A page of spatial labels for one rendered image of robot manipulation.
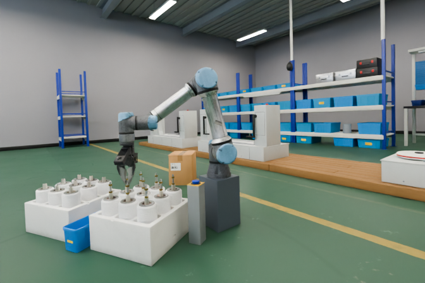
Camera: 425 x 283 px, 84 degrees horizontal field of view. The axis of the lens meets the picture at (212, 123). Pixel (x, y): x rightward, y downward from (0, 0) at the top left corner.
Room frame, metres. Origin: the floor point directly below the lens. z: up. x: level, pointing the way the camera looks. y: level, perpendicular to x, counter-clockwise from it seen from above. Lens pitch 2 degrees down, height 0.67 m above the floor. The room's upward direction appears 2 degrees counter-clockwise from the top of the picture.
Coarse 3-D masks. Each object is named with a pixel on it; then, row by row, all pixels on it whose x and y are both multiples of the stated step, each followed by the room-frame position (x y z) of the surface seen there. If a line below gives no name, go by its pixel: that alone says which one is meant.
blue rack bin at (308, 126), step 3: (297, 123) 5.50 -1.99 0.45; (300, 123) 5.44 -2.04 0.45; (303, 123) 5.39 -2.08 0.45; (306, 123) 5.33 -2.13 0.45; (309, 123) 5.27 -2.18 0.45; (312, 123) 5.28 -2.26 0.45; (297, 126) 5.51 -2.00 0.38; (300, 126) 5.45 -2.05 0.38; (303, 126) 5.39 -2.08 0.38; (306, 126) 5.34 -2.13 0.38; (309, 126) 5.28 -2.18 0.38; (312, 126) 5.30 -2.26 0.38; (297, 129) 5.52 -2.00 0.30; (300, 129) 5.45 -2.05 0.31; (303, 129) 5.40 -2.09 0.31; (306, 129) 5.34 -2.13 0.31; (309, 129) 5.28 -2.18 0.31; (312, 129) 5.30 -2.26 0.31
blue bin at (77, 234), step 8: (88, 216) 1.33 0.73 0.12; (72, 224) 1.25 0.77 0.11; (80, 224) 1.29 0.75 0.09; (88, 224) 1.22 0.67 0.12; (64, 232) 1.20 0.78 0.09; (72, 232) 1.16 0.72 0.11; (80, 232) 1.18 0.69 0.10; (88, 232) 1.22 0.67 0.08; (72, 240) 1.17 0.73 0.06; (80, 240) 1.18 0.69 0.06; (88, 240) 1.22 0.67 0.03; (72, 248) 1.18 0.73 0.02; (80, 248) 1.18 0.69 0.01
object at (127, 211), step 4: (136, 200) 1.19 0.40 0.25; (120, 204) 1.15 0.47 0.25; (124, 204) 1.14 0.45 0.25; (128, 204) 1.15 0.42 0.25; (132, 204) 1.15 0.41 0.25; (136, 204) 1.17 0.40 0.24; (120, 208) 1.15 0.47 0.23; (124, 208) 1.14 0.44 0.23; (128, 208) 1.14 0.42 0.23; (132, 208) 1.15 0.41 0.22; (136, 208) 1.17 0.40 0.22; (120, 212) 1.15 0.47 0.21; (124, 212) 1.14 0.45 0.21; (128, 212) 1.14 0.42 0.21; (132, 212) 1.15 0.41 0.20; (136, 212) 1.17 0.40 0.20; (120, 216) 1.15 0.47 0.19; (124, 216) 1.14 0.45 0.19; (128, 216) 1.14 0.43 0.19; (132, 216) 1.15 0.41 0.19; (136, 216) 1.17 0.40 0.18
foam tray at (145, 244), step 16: (176, 208) 1.25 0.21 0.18; (96, 224) 1.17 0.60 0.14; (112, 224) 1.13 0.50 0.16; (128, 224) 1.09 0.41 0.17; (144, 224) 1.07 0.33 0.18; (160, 224) 1.11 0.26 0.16; (176, 224) 1.24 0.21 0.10; (96, 240) 1.17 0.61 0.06; (112, 240) 1.13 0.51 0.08; (128, 240) 1.09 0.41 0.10; (144, 240) 1.05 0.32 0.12; (160, 240) 1.10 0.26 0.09; (176, 240) 1.23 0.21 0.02; (128, 256) 1.09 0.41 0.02; (144, 256) 1.05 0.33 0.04; (160, 256) 1.10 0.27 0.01
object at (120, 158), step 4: (124, 148) 1.18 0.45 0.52; (128, 148) 1.17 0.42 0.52; (120, 152) 1.15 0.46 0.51; (124, 152) 1.15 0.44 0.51; (128, 152) 1.16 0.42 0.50; (116, 156) 1.13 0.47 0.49; (120, 156) 1.12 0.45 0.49; (124, 156) 1.12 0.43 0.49; (116, 160) 1.10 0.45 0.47; (120, 160) 1.10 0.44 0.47; (124, 160) 1.11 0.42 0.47; (116, 164) 1.10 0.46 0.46; (120, 164) 1.10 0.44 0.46
